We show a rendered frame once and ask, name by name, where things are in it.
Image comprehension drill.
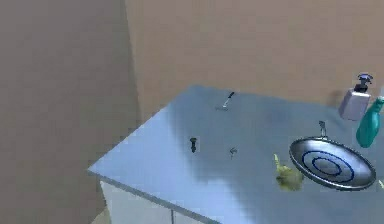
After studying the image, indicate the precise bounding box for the silver soap dispenser black pump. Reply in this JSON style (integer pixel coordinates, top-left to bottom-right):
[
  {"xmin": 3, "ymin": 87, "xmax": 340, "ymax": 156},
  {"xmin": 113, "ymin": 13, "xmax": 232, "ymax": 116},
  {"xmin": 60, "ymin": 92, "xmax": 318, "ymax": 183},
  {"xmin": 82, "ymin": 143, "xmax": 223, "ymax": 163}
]
[{"xmin": 338, "ymin": 73, "xmax": 374, "ymax": 122}]

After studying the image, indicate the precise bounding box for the white cabinet with steel worktop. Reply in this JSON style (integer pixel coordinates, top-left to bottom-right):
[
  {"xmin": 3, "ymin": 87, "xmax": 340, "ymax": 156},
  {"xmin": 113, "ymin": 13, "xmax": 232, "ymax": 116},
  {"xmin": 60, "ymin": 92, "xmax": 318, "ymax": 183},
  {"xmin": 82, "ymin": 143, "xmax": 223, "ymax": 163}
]
[{"xmin": 87, "ymin": 83, "xmax": 384, "ymax": 224}]

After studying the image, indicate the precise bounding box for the yellow-green dish sponge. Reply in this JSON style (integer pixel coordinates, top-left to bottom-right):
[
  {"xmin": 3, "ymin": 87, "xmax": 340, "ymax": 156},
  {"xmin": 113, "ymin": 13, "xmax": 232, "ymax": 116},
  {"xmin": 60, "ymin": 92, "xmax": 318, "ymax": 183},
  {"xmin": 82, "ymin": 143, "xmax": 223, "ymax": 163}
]
[{"xmin": 273, "ymin": 153, "xmax": 305, "ymax": 192}]

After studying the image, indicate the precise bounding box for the grey pan with blue rings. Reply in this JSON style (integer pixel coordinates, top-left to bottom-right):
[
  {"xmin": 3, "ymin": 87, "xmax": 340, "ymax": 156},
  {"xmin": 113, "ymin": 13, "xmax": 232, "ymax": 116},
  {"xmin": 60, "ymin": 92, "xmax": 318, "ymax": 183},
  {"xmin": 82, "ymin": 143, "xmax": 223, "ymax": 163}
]
[{"xmin": 288, "ymin": 120, "xmax": 377, "ymax": 192}]

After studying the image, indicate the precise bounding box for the teal spray bottle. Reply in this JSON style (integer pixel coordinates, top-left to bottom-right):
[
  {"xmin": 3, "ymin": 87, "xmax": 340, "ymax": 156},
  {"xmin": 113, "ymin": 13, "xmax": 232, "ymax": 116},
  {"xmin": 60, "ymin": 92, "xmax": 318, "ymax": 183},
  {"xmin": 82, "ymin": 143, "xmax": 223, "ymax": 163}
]
[{"xmin": 355, "ymin": 96, "xmax": 384, "ymax": 149}]

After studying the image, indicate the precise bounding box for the black-handled silver spatula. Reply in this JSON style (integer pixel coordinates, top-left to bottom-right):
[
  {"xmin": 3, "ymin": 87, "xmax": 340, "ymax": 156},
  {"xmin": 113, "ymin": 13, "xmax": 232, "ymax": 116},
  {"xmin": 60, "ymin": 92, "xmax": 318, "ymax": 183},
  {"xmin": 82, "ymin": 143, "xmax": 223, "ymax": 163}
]
[{"xmin": 215, "ymin": 91, "xmax": 236, "ymax": 112}]

